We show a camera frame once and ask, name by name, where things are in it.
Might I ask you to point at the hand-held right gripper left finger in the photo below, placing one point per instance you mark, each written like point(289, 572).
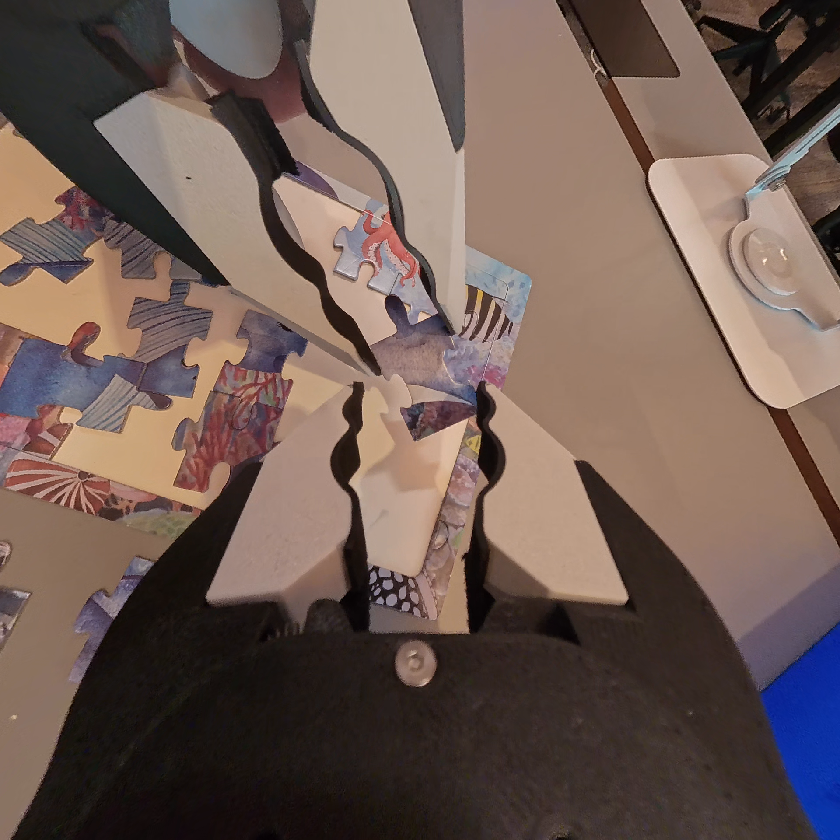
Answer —
point(289, 525)

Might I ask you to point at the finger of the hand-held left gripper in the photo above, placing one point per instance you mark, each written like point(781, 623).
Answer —
point(190, 184)
point(394, 98)

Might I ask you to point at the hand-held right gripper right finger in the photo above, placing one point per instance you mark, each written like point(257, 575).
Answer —
point(558, 525)

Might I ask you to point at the pale striped puzzle piece with fin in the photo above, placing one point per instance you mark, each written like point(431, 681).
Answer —
point(134, 249)

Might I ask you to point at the coral and purple puzzle piece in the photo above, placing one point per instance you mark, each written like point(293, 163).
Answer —
point(79, 210)

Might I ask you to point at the striped dark blue puzzle piece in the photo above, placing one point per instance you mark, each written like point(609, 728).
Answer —
point(170, 321)

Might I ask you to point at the sea print puzzle tray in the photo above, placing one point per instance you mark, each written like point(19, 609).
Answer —
point(118, 459)

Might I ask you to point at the striped purple puzzle piece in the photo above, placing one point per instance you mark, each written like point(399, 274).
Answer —
point(413, 354)

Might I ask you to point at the blue watercolour puzzle piece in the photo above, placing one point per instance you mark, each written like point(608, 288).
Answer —
point(46, 380)

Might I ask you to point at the person's left hand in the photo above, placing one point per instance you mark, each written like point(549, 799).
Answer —
point(292, 105)

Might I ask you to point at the striped puzzle piece with tail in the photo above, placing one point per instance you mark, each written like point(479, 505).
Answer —
point(46, 246)

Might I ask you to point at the octopus arms puzzle piece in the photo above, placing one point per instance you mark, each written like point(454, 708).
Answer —
point(351, 253)

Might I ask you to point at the purple pink coral puzzle piece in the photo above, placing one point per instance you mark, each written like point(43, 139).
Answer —
point(485, 367)

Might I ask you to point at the crab claw puzzle piece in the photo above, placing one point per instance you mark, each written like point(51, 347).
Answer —
point(84, 336)

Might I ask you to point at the pale blue octopus puzzle piece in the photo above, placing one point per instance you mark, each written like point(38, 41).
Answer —
point(420, 308)

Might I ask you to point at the striped fish puzzle piece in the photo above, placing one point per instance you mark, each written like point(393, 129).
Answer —
point(485, 318)

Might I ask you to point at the brown flat panel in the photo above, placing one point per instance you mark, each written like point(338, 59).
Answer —
point(630, 39)

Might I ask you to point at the purple urchin puzzle piece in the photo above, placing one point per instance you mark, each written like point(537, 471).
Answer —
point(13, 617)

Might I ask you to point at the blue object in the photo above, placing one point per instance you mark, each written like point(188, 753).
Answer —
point(807, 735)

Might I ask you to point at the black chair base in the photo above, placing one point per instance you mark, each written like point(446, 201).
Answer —
point(761, 39)

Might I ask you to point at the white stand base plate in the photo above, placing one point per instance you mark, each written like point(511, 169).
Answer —
point(695, 229)

